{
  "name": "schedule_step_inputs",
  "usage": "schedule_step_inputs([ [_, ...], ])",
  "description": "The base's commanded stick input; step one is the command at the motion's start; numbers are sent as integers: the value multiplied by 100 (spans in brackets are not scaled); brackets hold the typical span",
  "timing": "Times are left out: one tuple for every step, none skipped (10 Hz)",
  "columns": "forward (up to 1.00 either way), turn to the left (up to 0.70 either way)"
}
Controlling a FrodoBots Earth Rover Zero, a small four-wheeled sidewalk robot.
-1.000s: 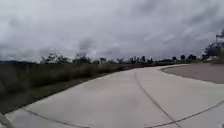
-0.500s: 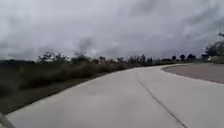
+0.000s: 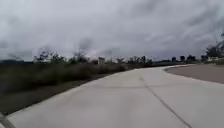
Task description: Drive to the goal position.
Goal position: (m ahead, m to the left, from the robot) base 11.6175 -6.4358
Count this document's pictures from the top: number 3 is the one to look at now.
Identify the dark scrub verge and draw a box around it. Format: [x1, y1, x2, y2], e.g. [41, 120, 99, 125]
[0, 61, 188, 116]

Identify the bare brown ground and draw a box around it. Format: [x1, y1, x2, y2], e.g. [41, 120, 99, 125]
[164, 63, 224, 84]

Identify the row of distant trees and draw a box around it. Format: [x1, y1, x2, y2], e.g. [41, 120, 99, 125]
[31, 31, 224, 66]

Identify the pale concrete road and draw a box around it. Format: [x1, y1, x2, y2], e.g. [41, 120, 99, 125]
[0, 63, 224, 128]

